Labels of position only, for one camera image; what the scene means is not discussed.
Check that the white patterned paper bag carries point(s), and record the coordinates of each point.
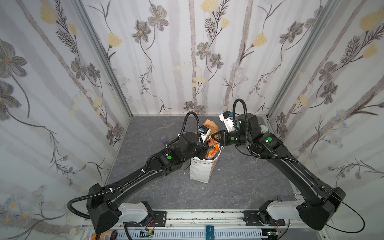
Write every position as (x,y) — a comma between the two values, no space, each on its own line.
(201,170)

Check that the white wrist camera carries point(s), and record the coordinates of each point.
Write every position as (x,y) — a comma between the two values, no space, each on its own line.
(227,118)
(203,133)

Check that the small green clear snack packet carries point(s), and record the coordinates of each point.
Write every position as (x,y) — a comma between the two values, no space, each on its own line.
(264,129)

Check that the blue clip on tray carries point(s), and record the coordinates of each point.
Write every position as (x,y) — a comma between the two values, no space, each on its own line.
(210,232)

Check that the white perforated cable tray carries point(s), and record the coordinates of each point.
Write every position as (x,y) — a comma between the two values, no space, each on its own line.
(200,234)

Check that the orange snack packet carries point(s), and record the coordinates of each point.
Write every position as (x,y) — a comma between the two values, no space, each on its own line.
(213,150)

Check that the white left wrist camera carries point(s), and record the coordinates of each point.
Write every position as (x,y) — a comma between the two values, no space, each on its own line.
(203,133)

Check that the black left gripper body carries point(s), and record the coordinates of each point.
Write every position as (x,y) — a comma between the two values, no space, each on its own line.
(201,149)

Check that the small green circuit board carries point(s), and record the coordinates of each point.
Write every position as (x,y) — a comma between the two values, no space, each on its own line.
(147,233)

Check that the brown kraft paper bag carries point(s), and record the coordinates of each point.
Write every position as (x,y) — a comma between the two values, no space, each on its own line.
(212,126)

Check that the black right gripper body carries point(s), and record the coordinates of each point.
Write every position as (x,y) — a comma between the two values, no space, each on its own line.
(220,138)

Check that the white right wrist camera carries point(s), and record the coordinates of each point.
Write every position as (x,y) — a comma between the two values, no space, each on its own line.
(227,118)

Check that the brown orange bottle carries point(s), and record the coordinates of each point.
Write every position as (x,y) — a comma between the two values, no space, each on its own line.
(110,235)

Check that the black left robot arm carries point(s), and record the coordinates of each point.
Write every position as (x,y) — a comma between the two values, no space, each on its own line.
(103,205)

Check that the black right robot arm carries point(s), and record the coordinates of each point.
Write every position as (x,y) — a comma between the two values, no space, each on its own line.
(319,200)

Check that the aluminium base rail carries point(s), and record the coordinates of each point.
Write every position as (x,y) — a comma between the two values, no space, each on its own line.
(204,218)

